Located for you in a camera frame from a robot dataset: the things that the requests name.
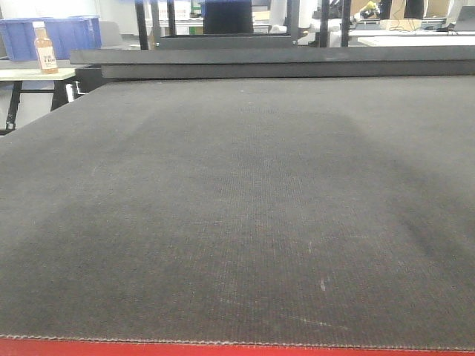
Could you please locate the dark grey table mat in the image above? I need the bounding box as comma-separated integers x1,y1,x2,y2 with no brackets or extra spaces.
1,76,474,351

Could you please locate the cardboard box in background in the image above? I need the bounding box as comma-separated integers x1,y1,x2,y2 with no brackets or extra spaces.
379,18,422,32

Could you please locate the white side table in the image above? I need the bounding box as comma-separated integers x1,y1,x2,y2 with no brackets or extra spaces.
1,59,76,136

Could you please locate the orange juice bottle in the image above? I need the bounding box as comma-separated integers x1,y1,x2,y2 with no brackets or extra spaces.
33,22,59,74

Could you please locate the black foam board stack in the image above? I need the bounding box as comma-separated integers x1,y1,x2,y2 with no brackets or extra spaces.
70,46,474,79

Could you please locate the blue crate in background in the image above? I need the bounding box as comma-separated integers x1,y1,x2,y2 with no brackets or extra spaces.
1,16,102,62

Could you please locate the black metal frame rack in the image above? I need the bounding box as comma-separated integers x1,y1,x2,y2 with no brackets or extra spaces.
134,0,352,50

